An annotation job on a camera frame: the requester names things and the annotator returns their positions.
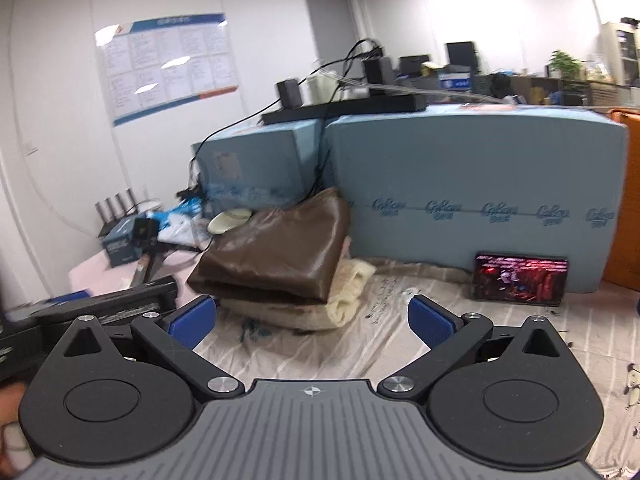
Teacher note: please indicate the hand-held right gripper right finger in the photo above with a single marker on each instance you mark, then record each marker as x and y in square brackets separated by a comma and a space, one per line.
[431, 322]

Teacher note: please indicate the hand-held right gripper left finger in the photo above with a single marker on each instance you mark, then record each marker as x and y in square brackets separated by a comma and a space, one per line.
[192, 322]

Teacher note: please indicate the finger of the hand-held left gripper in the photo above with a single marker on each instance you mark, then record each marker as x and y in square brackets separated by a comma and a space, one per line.
[125, 300]

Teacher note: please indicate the brown garment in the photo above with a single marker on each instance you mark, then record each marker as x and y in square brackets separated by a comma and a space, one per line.
[280, 250]

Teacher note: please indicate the person's left hand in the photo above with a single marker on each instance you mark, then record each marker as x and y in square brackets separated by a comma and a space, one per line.
[10, 430]

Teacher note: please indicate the small blue carton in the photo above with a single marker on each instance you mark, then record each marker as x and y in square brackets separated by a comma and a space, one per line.
[120, 250]

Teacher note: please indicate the small black device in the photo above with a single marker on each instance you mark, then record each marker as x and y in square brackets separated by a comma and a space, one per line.
[145, 232]

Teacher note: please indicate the striped bed sheet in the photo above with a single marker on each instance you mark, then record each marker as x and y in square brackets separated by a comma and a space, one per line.
[360, 355]

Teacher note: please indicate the router with antennas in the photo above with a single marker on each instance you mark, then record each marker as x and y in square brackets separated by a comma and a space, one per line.
[117, 210]

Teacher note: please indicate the cream fleece folded garment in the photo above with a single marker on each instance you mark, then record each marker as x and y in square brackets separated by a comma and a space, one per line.
[345, 285]

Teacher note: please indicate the blue white plastic bag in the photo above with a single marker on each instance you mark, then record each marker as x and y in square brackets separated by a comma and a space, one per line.
[175, 220]

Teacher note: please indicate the dark red picture box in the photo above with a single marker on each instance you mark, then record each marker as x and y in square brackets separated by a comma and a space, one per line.
[520, 280]

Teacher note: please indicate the white bowl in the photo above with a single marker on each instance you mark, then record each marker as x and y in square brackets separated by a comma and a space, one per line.
[227, 221]

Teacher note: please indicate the large blue foam block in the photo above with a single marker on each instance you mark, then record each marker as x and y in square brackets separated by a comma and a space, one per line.
[475, 175]

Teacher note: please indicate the small blue foam block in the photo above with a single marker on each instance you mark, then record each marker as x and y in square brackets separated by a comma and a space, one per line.
[260, 160]

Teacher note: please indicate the flat black box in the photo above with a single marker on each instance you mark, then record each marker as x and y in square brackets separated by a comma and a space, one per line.
[350, 107]

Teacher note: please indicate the small black speaker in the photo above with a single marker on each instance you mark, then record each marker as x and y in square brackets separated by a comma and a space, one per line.
[288, 94]

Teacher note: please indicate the black monitor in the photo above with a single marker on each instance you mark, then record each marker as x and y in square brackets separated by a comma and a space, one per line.
[414, 65]
[460, 54]

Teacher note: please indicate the green potted plant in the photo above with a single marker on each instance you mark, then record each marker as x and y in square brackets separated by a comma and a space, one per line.
[565, 64]

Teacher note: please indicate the white cabinet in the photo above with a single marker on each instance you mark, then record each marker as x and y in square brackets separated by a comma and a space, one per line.
[622, 52]

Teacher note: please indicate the wall poster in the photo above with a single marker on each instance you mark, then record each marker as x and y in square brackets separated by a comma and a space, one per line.
[165, 67]

